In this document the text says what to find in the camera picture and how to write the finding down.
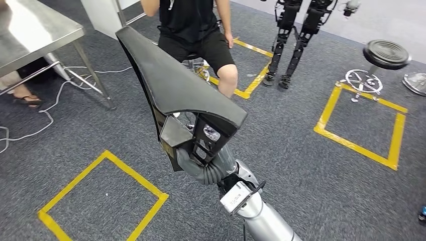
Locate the stainless steel table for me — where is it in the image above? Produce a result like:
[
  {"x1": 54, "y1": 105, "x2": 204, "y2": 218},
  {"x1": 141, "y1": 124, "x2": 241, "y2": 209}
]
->
[
  {"x1": 115, "y1": 0, "x2": 147, "y2": 27},
  {"x1": 0, "y1": 0, "x2": 117, "y2": 110}
]

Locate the black round stool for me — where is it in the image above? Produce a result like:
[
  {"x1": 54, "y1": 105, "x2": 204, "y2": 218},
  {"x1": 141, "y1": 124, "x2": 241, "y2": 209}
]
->
[{"x1": 335, "y1": 39, "x2": 412, "y2": 103}]

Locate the black humanoid robot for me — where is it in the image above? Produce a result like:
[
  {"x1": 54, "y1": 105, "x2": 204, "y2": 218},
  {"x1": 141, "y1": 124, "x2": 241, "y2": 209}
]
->
[{"x1": 261, "y1": 0, "x2": 363, "y2": 91}]

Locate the person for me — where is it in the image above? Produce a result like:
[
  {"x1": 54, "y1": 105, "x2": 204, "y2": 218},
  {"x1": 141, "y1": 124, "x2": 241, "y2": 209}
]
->
[
  {"x1": 0, "y1": 70, "x2": 44, "y2": 109},
  {"x1": 140, "y1": 0, "x2": 239, "y2": 99}
]

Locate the black plastic car part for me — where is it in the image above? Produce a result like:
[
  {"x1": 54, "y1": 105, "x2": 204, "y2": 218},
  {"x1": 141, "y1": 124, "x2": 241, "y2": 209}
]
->
[{"x1": 115, "y1": 25, "x2": 249, "y2": 173}]

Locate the white partition panel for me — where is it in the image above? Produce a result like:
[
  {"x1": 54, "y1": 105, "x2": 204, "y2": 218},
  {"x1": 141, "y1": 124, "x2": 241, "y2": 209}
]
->
[{"x1": 79, "y1": 0, "x2": 147, "y2": 41}]

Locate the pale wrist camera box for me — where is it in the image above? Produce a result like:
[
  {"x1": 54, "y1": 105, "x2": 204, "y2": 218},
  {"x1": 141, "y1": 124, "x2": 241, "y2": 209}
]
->
[{"x1": 220, "y1": 181, "x2": 259, "y2": 216}]

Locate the yellow floor tape square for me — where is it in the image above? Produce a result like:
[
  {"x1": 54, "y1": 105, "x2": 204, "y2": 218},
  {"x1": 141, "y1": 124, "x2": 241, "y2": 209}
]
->
[
  {"x1": 37, "y1": 150, "x2": 169, "y2": 241},
  {"x1": 313, "y1": 81, "x2": 408, "y2": 171}
]

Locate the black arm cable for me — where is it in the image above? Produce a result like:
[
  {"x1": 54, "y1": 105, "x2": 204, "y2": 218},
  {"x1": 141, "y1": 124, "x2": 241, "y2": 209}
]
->
[{"x1": 242, "y1": 180, "x2": 267, "y2": 241}]

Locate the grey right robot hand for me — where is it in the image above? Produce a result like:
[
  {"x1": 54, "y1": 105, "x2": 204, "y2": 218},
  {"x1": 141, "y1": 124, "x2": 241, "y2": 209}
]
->
[{"x1": 176, "y1": 146, "x2": 238, "y2": 184}]

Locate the white floor cable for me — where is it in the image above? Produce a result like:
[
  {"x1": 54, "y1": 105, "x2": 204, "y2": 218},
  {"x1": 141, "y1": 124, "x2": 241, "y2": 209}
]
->
[{"x1": 0, "y1": 66, "x2": 134, "y2": 154}]

